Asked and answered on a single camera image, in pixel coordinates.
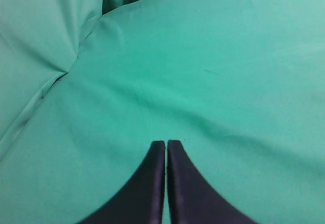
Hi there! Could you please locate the green cloth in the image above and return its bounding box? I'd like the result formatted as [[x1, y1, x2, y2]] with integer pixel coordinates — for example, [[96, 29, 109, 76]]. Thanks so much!
[[1, 0, 324, 223]]

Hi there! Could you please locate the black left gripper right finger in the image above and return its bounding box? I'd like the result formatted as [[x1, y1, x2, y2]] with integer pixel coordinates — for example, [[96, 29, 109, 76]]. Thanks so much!
[[167, 140, 256, 224]]

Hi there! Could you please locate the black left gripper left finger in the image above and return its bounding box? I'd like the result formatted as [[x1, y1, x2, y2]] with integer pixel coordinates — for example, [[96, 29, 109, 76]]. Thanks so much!
[[80, 141, 166, 224]]

